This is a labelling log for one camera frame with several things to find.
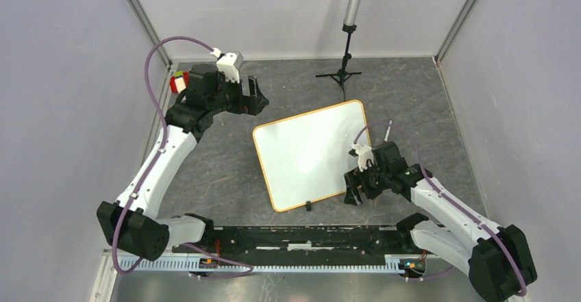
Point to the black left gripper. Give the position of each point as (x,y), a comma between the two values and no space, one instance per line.
(254,103)

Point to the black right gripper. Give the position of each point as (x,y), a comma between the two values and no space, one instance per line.
(355,179)

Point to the yellow framed whiteboard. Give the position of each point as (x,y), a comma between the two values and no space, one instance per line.
(303,158)

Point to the white whiteboard marker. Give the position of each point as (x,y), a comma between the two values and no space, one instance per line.
(388,130)

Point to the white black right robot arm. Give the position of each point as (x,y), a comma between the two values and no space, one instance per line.
(497,260)

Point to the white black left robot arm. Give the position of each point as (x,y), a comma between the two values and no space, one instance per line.
(131,223)

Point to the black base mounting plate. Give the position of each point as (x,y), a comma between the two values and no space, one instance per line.
(318,245)

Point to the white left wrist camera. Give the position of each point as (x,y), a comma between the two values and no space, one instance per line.
(229,64)

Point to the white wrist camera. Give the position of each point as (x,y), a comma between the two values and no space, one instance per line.
(364,155)
(229,64)

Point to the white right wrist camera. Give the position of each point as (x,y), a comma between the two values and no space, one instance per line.
(364,155)

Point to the black tripod camera stand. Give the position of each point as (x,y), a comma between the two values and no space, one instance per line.
(349,27)

